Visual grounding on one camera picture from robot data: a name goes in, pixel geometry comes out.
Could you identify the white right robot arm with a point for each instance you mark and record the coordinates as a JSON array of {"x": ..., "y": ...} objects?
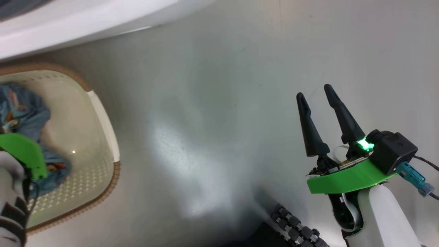
[{"x": 387, "y": 219}]

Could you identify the white front-load washing machine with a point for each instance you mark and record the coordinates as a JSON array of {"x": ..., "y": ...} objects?
[{"x": 85, "y": 20}]

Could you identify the cream perforated laundry basket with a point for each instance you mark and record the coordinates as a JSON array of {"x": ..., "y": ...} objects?
[{"x": 85, "y": 144}]

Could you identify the black roller base wheel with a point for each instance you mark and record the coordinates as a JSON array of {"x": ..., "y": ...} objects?
[{"x": 298, "y": 230}]

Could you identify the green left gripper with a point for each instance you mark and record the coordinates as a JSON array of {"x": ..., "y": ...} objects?
[{"x": 25, "y": 152}]

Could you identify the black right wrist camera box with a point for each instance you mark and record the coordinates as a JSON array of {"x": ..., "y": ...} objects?
[{"x": 394, "y": 149}]

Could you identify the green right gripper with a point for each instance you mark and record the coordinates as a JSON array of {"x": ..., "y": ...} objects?
[{"x": 346, "y": 178}]

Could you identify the blue patterned garment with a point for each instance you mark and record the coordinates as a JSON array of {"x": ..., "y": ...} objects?
[{"x": 25, "y": 113}]

